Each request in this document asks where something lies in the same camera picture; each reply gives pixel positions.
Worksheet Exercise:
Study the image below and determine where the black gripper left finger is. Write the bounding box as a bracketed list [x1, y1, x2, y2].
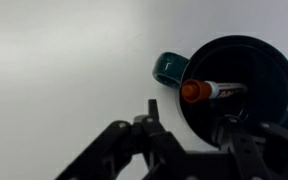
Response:
[55, 98, 187, 180]

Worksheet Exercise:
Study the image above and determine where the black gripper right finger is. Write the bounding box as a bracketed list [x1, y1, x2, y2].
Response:
[215, 115, 288, 180]

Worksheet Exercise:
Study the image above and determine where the dark teal mug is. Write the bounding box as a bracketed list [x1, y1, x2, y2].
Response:
[151, 34, 288, 149]

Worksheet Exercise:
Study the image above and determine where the marker with orange cap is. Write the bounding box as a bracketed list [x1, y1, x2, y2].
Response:
[181, 79, 249, 104]

